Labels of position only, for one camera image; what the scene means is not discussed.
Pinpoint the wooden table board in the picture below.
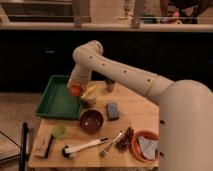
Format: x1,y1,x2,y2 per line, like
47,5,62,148
28,81,159,168

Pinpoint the small green cup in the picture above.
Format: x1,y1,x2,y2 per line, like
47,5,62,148
52,123,66,139

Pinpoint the white handled dish brush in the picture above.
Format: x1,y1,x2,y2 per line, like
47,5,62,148
62,138,108,156

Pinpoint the orange plate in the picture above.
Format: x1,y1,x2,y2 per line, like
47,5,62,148
130,130,159,163

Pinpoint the black pole stand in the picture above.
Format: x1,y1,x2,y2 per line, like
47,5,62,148
19,122,28,171

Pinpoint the dark red bowl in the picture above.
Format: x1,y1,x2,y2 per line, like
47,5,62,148
79,110,104,134

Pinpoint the wooden block brush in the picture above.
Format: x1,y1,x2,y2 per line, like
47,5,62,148
34,134,53,158

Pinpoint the yellow banana in cup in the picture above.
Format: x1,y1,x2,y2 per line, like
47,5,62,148
81,86,97,106

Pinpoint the green plastic tray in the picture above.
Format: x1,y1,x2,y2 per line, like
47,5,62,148
37,75,82,120

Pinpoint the blue sponge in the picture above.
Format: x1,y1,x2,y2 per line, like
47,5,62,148
106,103,119,120

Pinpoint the grey cloth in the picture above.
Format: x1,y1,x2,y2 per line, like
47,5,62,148
138,136,159,160

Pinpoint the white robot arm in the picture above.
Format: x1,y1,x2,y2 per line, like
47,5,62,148
68,40,213,171

